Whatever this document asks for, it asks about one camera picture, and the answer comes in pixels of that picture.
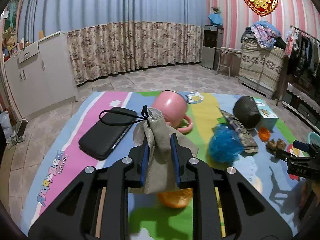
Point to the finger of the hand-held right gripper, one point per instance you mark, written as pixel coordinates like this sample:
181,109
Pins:
285,154
303,145

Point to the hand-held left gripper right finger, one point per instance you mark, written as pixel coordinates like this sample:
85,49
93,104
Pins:
175,162

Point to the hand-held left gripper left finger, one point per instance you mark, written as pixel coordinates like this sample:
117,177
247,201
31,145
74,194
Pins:
144,161

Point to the teal plastic basket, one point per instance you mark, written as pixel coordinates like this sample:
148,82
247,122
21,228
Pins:
313,137

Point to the blue mesh bath sponge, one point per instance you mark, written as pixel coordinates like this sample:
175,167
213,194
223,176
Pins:
225,142

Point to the small brown crumpled object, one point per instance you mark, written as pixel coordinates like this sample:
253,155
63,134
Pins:
275,145

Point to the small orange plastic lid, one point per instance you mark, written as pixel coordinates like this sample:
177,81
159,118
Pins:
264,134

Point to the orange round container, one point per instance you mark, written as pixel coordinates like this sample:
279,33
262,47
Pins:
175,200

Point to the teal cardboard box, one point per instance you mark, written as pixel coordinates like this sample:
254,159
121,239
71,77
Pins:
268,120

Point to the brown patterned cloth pouch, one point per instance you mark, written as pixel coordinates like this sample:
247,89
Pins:
247,140

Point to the dark low furniture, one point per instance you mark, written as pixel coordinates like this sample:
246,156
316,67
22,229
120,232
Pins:
303,100

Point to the black zippered case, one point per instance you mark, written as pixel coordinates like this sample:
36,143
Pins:
100,140

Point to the pink plastic cup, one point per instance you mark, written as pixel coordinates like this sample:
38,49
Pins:
170,105

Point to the dark woven basket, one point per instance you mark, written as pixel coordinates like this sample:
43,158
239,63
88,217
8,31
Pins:
246,110

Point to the printed cartoon blanket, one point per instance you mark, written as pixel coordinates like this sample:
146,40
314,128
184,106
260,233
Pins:
75,172

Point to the cloth-covered cabinet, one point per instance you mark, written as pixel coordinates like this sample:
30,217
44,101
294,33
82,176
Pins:
260,67

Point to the clothes rack with garments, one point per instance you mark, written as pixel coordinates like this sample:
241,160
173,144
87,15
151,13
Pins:
303,52

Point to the pile of clothes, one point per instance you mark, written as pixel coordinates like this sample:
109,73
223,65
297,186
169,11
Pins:
265,33

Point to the grey water dispenser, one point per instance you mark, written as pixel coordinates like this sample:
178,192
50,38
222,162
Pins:
212,47

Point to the blue and floral curtain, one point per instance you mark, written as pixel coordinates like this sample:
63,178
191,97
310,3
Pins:
112,42

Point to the white cabinet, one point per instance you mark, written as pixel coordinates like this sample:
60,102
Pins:
42,75

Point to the clear plastic bag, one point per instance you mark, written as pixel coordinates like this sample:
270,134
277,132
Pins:
5,127

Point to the blue cloth bundle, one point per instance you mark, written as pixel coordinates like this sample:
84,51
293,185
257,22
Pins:
215,19

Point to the books on cabinet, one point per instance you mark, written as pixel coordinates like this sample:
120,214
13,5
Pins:
12,48

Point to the red heart wall decoration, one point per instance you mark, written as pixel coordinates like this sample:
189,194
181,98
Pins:
260,0

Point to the wall poster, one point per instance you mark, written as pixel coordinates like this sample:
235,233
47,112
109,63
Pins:
11,15

